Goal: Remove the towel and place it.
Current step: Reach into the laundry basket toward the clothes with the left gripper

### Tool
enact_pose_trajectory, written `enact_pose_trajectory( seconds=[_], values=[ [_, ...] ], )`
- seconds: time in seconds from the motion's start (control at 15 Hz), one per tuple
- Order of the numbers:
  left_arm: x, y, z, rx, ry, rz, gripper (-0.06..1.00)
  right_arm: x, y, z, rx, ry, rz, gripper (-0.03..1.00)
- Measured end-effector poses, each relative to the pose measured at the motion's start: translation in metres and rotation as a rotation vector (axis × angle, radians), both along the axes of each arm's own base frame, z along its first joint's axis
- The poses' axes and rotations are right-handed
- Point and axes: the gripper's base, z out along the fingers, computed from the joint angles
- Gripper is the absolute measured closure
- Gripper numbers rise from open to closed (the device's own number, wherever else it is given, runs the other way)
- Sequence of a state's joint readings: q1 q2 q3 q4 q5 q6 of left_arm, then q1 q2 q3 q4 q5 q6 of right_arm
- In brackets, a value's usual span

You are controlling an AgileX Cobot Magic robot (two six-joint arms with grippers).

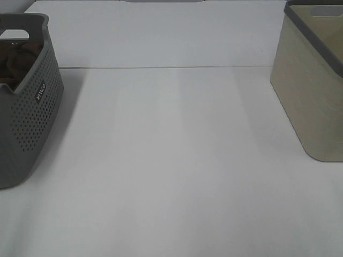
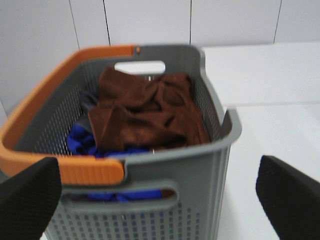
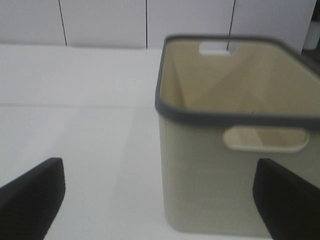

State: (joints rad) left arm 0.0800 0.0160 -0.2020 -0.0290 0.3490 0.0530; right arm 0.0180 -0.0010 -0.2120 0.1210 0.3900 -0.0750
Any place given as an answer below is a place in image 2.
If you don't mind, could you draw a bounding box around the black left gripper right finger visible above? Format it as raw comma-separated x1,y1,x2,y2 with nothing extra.
255,155,320,240

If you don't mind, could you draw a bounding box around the orange basket handle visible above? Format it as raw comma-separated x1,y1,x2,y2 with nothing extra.
0,45,135,186

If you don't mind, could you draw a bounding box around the brown towel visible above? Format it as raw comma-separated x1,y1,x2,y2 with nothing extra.
88,67,210,151

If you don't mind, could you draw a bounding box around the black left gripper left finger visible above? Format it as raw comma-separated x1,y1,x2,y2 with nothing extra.
0,157,62,240

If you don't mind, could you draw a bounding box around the grey perforated laundry basket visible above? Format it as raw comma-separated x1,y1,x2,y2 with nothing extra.
13,45,242,240

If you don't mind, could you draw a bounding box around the blue cloth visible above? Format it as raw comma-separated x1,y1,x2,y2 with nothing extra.
66,123,164,203

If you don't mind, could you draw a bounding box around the dark grey cloth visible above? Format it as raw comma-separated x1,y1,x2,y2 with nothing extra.
74,90,99,135

